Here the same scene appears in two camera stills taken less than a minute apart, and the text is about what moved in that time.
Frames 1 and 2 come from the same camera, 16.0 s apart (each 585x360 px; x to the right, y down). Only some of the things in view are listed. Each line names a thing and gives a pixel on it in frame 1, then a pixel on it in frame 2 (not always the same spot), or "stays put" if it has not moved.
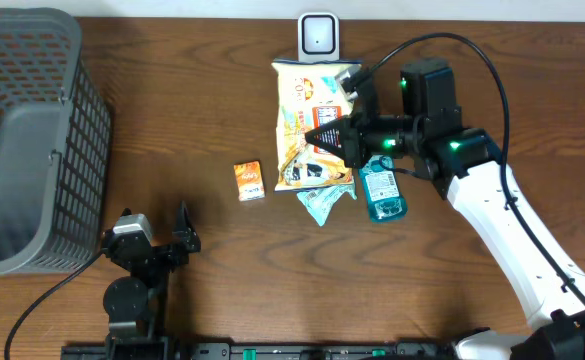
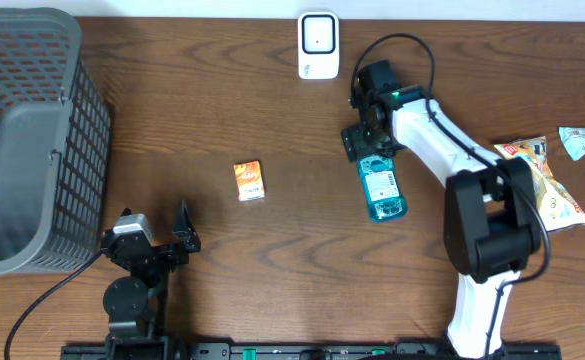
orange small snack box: (249, 180) stays put
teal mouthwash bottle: (383, 192) stays put
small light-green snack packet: (321, 202) → (578, 139)
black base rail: (264, 351) stays put
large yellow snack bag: (308, 95) → (557, 207)
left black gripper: (188, 239) stays put
